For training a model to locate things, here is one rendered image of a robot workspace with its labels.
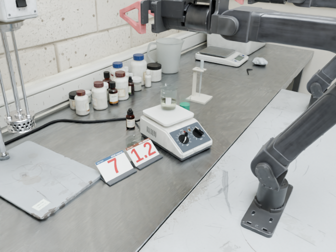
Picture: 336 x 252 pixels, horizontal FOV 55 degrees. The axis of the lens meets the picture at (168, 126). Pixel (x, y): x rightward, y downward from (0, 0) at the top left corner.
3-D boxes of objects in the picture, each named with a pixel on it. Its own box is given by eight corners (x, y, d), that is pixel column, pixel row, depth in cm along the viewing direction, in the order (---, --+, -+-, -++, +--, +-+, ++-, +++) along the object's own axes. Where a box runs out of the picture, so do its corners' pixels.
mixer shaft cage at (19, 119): (42, 125, 80) (24, 20, 68) (18, 137, 75) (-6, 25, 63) (24, 118, 83) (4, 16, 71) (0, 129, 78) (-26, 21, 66)
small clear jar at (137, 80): (129, 88, 141) (128, 77, 138) (138, 86, 143) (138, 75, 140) (133, 92, 137) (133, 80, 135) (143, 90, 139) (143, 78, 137)
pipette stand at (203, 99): (212, 98, 134) (215, 67, 128) (204, 104, 128) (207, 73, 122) (195, 93, 138) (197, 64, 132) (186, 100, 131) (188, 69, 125)
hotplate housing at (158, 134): (212, 147, 100) (215, 124, 96) (181, 163, 92) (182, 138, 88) (165, 121, 114) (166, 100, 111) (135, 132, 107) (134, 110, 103)
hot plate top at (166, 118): (195, 116, 101) (195, 113, 100) (165, 127, 94) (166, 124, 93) (170, 103, 109) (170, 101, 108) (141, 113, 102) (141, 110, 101)
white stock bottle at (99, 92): (108, 104, 126) (106, 79, 121) (107, 110, 121) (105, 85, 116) (93, 104, 125) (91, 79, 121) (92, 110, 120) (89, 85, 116)
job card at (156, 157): (163, 157, 94) (163, 145, 92) (139, 170, 89) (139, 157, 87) (148, 149, 98) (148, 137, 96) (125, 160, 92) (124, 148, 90)
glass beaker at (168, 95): (179, 111, 103) (181, 87, 99) (164, 114, 100) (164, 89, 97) (171, 104, 107) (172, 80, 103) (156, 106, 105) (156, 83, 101)
